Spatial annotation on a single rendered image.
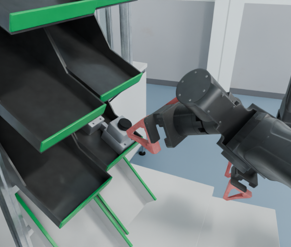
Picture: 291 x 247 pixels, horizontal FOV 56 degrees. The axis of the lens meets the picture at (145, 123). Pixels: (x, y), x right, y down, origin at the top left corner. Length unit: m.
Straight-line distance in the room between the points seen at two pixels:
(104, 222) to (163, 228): 0.27
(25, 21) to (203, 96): 0.23
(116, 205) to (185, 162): 1.79
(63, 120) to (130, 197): 0.38
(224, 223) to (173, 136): 0.52
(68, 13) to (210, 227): 0.75
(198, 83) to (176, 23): 3.24
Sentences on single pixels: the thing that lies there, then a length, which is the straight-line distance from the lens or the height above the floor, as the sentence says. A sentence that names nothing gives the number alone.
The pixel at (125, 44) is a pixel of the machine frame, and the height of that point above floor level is 1.05.
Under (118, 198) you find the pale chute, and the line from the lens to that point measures 0.75.
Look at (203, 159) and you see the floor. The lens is 2.55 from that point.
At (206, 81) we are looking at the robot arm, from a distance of 0.39.
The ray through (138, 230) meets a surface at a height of 0.86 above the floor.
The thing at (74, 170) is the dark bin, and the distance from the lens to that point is 0.57.
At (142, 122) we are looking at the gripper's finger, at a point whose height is 1.34.
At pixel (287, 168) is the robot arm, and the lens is 0.27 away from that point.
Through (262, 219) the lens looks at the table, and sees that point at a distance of 1.00.
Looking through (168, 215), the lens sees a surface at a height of 0.86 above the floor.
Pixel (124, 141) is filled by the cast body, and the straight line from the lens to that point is 0.62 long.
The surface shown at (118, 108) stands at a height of 0.71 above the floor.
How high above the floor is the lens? 1.58
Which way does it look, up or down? 32 degrees down
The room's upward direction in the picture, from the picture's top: straight up
